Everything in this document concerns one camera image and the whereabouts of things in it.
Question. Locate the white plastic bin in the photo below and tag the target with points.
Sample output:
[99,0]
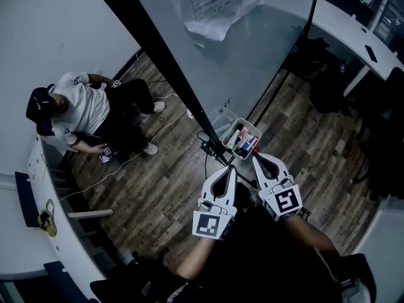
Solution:
[228,137]

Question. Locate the silver metal oblong fitting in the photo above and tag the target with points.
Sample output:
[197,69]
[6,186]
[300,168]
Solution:
[203,136]

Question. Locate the long white desk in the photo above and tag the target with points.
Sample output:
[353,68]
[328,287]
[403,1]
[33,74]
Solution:
[353,27]

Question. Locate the black phone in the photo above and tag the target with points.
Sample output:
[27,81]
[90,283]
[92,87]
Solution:
[371,53]

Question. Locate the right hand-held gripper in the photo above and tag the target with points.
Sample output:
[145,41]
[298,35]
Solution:
[285,202]

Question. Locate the person's black clothing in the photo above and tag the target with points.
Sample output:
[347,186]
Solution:
[265,264]

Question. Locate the bunch of coloured pens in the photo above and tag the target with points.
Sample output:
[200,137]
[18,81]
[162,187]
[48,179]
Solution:
[241,144]

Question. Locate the small yellow bag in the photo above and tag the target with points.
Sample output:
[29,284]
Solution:
[47,223]

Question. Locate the crumpled paper sheet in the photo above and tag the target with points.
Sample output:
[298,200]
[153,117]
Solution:
[221,11]

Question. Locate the black backpack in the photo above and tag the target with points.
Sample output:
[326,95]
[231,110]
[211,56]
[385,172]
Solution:
[328,80]

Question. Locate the white wearable device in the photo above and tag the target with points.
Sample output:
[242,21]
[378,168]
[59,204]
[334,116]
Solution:
[356,290]

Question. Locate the dark blue panel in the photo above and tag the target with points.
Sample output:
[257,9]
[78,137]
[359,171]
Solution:
[26,200]
[66,282]

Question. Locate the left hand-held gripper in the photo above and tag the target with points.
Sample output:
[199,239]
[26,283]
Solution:
[208,226]

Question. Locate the glass whiteboard with black frame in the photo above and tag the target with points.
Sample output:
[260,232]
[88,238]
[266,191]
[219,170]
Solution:
[236,68]

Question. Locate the black office chair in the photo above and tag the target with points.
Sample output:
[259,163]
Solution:
[129,282]
[382,156]
[393,84]

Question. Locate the curved white desk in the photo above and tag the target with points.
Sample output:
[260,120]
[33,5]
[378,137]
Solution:
[34,159]

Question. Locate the person's right forearm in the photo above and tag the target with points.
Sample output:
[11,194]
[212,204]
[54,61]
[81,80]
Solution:
[315,235]

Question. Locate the person's left forearm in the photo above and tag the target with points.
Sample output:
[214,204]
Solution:
[195,257]

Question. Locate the small red ball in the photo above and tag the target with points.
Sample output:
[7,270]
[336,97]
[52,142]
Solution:
[255,150]

